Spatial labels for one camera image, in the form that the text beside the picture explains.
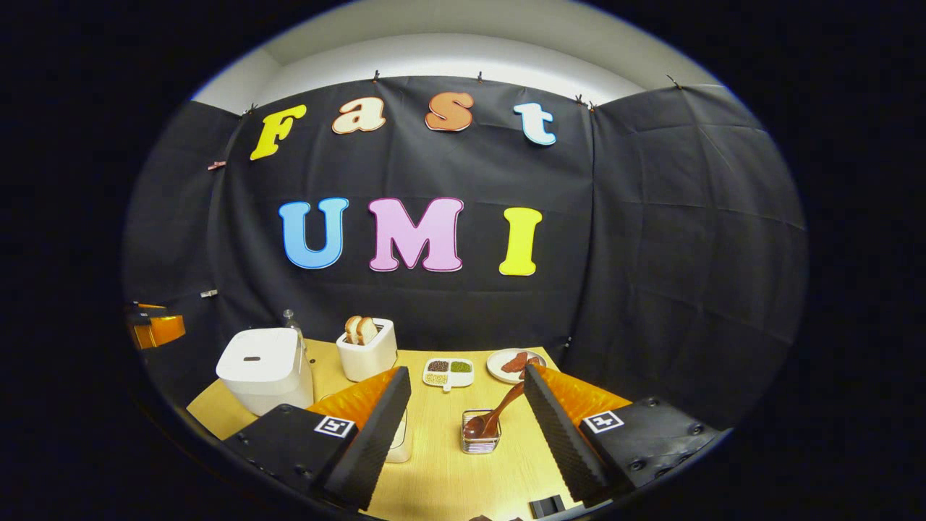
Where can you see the clear container of white rice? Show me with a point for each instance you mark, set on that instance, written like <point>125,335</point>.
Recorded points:
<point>401,445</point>

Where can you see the red meat slice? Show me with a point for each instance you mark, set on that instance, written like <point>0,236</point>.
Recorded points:
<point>514,363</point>
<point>534,360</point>

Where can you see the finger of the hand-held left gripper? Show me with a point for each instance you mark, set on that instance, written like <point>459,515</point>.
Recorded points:
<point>148,307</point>
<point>163,331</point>

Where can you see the white toaster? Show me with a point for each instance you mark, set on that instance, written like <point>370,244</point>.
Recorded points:
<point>367,362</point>

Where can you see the brown wooden spoon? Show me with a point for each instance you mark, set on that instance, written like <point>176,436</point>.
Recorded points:
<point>486,427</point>

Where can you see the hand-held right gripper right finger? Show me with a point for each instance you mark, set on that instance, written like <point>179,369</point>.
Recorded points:
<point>557,441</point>

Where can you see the white divided bean dish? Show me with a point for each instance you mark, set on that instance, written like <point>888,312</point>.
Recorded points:
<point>448,382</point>

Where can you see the small glass bottle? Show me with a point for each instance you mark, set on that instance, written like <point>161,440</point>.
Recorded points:
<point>291,322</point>

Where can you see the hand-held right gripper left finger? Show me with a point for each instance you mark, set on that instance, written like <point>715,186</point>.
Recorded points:
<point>369,445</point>

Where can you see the white round plate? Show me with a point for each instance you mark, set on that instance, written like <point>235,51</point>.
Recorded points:
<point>494,367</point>

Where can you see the white rice cooker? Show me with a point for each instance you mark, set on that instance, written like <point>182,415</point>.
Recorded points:
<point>264,362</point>

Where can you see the toast bread slice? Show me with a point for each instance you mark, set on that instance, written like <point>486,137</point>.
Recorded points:
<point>367,331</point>
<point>351,329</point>

